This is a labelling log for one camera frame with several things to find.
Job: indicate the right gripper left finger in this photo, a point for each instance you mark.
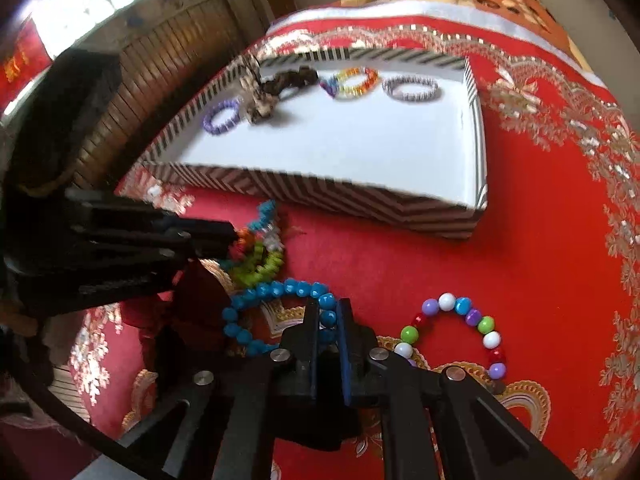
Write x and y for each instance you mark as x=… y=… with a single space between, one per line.
x=302 y=341

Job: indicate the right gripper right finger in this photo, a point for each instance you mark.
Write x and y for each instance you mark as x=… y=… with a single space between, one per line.
x=361 y=383

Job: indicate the dark red ribbon bow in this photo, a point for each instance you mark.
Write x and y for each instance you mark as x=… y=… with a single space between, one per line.
x=178 y=328

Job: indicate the red gold floral bedspread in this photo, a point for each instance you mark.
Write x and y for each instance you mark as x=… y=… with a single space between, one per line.
x=554 y=259

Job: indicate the red paper window decoration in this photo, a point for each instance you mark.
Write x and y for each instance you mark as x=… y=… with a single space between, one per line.
x=28 y=59

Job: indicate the striped white tray box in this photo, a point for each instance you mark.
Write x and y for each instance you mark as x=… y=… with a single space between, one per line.
x=420 y=165

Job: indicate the wooden slatted headboard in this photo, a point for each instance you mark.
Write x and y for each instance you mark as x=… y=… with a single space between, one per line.
x=168 y=50

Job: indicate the leopard print bow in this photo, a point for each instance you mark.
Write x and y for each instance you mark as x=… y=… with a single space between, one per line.
x=259 y=105

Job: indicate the dark brown scrunchie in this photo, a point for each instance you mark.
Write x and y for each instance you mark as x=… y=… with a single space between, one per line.
x=290 y=79

